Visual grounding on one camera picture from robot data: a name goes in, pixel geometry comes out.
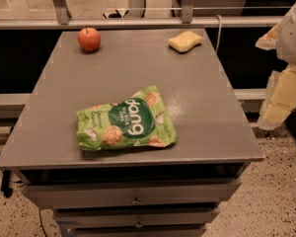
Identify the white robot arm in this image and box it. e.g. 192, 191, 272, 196
256, 3, 296, 130

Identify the grey drawer cabinet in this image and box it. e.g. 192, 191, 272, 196
0, 30, 262, 237

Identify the red apple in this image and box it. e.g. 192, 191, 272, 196
77, 28, 101, 52

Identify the white yellow gripper body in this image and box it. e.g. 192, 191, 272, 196
258, 64, 296, 130

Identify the green rice chip bag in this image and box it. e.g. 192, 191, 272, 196
76, 86, 177, 151

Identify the white cable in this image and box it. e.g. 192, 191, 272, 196
214, 14, 223, 55

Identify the black cable on floor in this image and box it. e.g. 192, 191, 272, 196
38, 208, 49, 237

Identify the grey metal railing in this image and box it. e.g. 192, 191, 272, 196
0, 0, 296, 30

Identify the yellow sponge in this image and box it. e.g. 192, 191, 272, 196
168, 31, 203, 53

